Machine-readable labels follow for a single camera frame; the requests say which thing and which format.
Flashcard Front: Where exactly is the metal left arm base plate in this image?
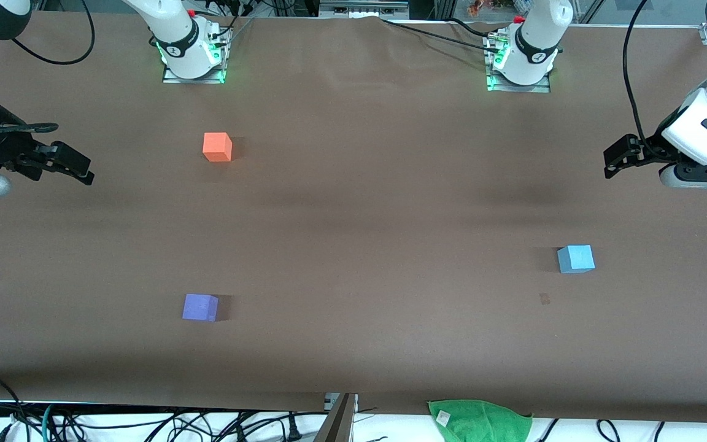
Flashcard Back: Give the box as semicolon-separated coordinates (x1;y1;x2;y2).
485;31;552;94

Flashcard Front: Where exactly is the purple foam block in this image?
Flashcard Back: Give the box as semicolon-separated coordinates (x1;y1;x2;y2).
182;293;220;322

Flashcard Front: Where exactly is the green cloth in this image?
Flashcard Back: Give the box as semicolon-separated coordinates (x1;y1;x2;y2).
428;400;533;442

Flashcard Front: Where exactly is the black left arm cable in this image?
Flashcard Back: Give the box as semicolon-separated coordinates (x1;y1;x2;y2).
622;0;658;148

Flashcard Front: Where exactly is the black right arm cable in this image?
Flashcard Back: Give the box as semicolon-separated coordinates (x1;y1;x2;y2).
10;0;96;66

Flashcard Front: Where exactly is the blue foam block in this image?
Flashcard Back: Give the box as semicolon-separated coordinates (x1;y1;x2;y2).
557;244;596;274

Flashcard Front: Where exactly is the grey metal post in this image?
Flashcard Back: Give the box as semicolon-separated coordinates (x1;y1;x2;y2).
314;393;357;442

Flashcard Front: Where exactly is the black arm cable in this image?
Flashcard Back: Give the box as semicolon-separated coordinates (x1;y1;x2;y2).
622;0;658;148
10;0;96;66

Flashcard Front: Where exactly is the orange foam block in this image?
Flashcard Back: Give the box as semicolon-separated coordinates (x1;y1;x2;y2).
203;132;233;163

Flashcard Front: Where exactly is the brown table cover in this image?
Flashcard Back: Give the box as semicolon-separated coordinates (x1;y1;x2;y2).
0;11;707;424

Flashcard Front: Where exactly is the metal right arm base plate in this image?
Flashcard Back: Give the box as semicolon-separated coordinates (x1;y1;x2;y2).
162;28;233;85

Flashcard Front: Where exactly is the black cable on table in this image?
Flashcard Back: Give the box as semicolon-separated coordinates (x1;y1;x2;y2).
381;18;498;48
447;17;496;36

